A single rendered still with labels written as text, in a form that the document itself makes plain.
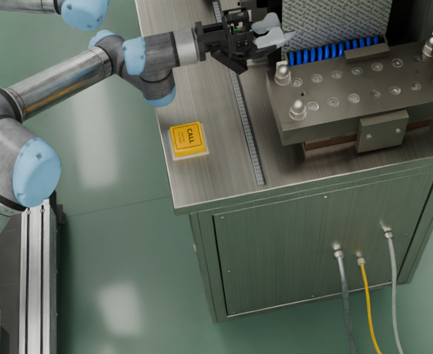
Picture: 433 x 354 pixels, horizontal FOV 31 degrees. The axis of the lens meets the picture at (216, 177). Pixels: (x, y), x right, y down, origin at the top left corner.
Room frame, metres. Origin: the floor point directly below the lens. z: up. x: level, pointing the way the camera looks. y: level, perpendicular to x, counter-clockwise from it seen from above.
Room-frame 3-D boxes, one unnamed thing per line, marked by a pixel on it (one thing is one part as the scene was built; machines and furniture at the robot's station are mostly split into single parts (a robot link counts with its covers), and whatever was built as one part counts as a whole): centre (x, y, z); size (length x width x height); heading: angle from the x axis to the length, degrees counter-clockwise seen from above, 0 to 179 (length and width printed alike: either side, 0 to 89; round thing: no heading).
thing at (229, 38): (1.05, -0.05, 1.12); 0.12 x 0.08 x 0.09; 95
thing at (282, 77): (0.99, -0.17, 1.05); 0.04 x 0.04 x 0.04
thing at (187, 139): (0.94, 0.05, 0.91); 0.07 x 0.07 x 0.02; 5
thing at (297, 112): (0.89, -0.19, 1.05); 0.04 x 0.04 x 0.04
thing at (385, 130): (0.86, -0.36, 0.97); 0.10 x 0.03 x 0.11; 95
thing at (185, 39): (1.05, 0.03, 1.11); 0.08 x 0.05 x 0.08; 5
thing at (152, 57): (1.04, 0.10, 1.11); 0.11 x 0.08 x 0.09; 95
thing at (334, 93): (0.95, -0.34, 1.00); 0.40 x 0.16 x 0.06; 95
